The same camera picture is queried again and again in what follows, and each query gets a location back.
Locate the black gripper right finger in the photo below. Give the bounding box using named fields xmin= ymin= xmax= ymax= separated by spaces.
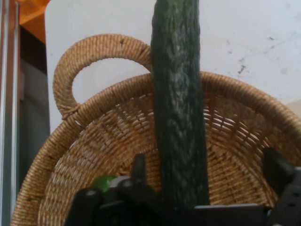
xmin=194 ymin=147 xmax=301 ymax=226

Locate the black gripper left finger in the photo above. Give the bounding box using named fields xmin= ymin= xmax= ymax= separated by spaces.
xmin=64 ymin=153 xmax=179 ymax=226

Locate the long dark green cucumber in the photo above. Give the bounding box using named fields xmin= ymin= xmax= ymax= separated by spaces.
xmin=150 ymin=0 xmax=210 ymax=210

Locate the green bell pepper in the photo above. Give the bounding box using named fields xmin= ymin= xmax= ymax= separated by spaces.
xmin=90 ymin=175 xmax=119 ymax=192

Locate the woven wicker basket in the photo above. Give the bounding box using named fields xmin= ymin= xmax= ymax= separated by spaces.
xmin=10 ymin=34 xmax=301 ymax=226

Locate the orange toy block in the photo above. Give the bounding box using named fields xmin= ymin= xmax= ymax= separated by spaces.
xmin=18 ymin=0 xmax=51 ymax=45

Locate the aluminium rail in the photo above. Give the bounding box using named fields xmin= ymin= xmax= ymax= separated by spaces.
xmin=0 ymin=0 xmax=21 ymax=226

